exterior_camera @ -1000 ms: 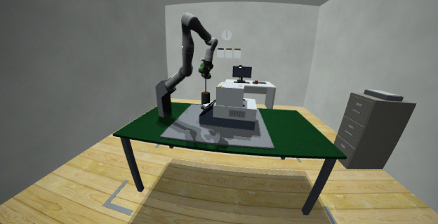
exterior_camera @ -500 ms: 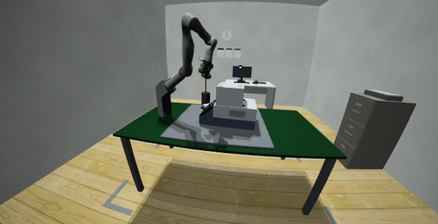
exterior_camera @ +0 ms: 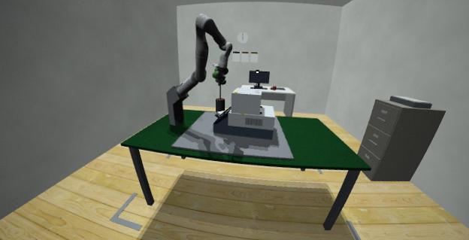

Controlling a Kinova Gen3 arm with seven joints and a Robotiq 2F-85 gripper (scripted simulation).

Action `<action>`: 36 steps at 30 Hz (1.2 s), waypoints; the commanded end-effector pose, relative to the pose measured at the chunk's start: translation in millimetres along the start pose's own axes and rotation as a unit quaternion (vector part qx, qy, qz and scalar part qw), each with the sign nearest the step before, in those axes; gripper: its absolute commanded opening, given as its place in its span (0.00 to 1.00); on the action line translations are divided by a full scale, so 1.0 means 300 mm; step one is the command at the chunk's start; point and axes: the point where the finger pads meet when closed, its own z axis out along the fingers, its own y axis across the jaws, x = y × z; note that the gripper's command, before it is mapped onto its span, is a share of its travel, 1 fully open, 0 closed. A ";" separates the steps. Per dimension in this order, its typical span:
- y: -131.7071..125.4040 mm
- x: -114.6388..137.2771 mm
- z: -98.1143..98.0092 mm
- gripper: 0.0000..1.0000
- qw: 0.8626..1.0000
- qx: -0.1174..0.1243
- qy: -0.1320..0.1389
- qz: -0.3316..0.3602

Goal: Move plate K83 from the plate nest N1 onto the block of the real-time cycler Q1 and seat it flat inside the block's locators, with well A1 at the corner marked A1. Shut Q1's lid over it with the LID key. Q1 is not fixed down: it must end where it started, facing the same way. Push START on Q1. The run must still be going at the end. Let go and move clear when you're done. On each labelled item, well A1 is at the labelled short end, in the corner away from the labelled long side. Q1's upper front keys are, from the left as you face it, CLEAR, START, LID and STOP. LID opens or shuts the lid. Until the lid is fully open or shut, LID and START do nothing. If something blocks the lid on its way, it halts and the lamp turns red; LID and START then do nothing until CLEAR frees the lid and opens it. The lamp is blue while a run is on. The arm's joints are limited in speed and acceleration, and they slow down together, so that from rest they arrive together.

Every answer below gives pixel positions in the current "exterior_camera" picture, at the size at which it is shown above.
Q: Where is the white benchtop thermal cycler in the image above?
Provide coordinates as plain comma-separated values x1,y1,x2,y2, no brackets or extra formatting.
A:
213,88,275,139

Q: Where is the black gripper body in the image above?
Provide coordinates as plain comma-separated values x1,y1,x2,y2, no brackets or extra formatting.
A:
217,67,227,77

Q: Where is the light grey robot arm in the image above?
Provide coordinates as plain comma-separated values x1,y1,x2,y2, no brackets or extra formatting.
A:
177,14,232,96

